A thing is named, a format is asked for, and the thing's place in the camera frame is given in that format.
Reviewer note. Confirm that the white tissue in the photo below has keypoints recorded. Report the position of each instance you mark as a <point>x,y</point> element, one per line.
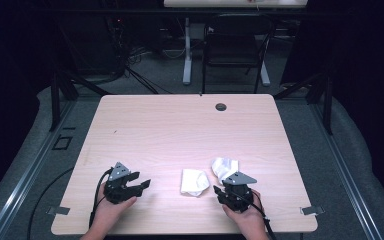
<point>194,182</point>
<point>224,166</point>

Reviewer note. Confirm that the black folding chair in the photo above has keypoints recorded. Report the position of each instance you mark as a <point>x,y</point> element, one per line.
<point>233,46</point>

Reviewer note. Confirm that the black tape square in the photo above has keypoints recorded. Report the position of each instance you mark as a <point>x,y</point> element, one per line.
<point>62,142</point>

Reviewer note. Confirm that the aluminium floor rail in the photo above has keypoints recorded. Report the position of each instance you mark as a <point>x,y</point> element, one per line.
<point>23,180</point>
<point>343,173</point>

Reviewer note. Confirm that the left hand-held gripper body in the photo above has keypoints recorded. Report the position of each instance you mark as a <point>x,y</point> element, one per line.
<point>118,191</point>

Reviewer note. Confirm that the white desk with legs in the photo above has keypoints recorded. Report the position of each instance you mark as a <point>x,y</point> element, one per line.
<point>187,50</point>

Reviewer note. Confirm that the grey metal table bracket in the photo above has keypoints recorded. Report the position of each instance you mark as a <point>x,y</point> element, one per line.
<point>312,210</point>
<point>58,210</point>

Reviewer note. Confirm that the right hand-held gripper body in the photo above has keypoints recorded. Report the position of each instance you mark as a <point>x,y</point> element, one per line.
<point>238,196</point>

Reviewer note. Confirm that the person's right hand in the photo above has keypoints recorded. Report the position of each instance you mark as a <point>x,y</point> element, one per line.
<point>246,221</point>

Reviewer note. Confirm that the person's left hand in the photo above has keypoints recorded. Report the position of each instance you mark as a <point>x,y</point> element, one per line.
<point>108,213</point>

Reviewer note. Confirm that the black metal stand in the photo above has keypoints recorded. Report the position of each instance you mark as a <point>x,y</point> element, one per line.
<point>320,93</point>
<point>63,90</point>

